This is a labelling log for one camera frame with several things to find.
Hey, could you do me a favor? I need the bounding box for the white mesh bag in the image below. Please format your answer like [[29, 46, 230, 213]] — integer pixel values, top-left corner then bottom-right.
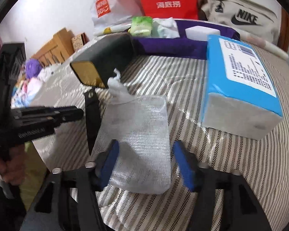
[[92, 69, 171, 194]]

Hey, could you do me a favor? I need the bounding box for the green tissue pack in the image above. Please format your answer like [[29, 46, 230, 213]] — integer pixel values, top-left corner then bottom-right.
[[128, 16, 153, 37]]

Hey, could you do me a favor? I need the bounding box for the white mint sock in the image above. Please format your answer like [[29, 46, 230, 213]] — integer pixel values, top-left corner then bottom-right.
[[151, 17, 180, 39]]

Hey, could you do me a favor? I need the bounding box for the person's left hand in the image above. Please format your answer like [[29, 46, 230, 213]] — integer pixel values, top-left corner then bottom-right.
[[0, 144, 26, 185]]

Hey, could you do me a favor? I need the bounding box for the colourful bedding pile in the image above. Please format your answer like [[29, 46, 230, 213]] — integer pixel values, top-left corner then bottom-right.
[[11, 63, 57, 109]]

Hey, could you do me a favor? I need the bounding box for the purple plush toy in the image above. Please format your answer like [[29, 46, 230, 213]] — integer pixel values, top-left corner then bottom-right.
[[25, 59, 43, 79]]

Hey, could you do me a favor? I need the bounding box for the dark green tin box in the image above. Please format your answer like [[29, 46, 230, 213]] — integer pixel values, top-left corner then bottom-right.
[[70, 32, 135, 88]]

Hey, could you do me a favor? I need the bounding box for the wooden headboard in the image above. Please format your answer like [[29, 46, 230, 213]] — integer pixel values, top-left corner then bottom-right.
[[31, 28, 75, 67]]

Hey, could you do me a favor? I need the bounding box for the blue tissue pack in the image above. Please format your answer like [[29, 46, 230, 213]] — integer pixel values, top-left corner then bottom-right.
[[201, 35, 283, 140]]

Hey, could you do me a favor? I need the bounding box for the purple fabric storage tray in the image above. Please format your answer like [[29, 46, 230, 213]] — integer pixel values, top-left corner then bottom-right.
[[132, 19, 240, 60]]

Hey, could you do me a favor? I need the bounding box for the white Miniso plastic bag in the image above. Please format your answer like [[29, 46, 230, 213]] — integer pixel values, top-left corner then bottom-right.
[[90, 0, 144, 35]]

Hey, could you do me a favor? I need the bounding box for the rolled printed paper tube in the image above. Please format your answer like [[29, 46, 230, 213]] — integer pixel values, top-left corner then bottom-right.
[[93, 20, 289, 61]]

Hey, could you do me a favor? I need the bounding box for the grey Nike bag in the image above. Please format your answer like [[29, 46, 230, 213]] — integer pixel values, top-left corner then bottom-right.
[[201, 0, 280, 43]]

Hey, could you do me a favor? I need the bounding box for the black strap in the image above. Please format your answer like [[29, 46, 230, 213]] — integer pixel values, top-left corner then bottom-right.
[[83, 86, 102, 157]]

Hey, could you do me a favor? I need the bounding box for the brown wooden door frame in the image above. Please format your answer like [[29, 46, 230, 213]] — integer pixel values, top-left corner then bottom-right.
[[278, 7, 289, 52]]

